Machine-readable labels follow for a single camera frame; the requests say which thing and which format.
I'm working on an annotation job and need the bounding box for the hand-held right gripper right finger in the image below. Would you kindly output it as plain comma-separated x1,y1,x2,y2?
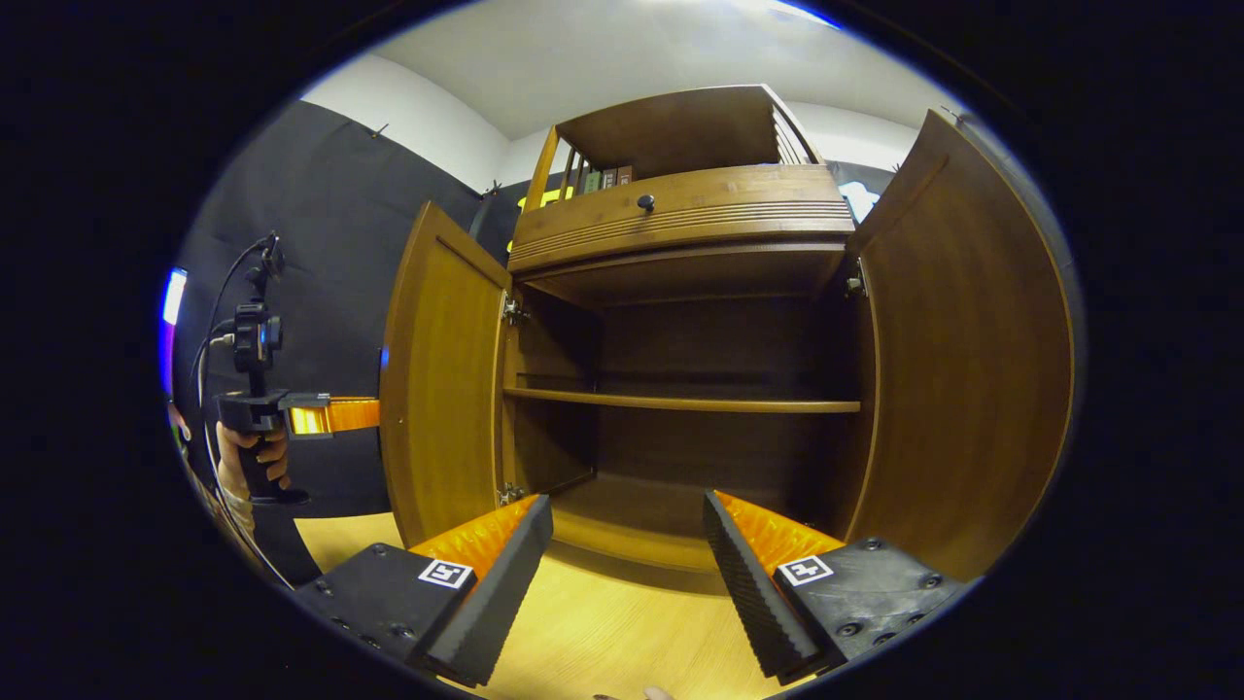
701,490,974,687

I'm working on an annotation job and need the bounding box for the wooden double-door shoe cabinet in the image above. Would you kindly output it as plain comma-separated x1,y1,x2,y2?
378,84,1076,585

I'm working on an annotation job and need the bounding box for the glowing blue white screen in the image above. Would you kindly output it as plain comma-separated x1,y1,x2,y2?
159,266,190,392

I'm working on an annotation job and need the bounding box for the wooden inner shelf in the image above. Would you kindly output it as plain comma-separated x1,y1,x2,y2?
502,386,863,416

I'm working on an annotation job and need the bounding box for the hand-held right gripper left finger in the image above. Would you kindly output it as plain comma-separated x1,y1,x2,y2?
292,493,556,690

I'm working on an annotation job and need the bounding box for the wooden shoe cabinet door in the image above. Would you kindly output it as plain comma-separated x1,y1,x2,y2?
843,108,1076,583
378,200,514,548

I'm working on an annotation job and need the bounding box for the wooden grooved drawer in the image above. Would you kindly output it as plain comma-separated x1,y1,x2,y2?
506,162,857,276

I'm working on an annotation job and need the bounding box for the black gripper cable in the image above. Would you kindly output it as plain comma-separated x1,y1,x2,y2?
192,233,294,590

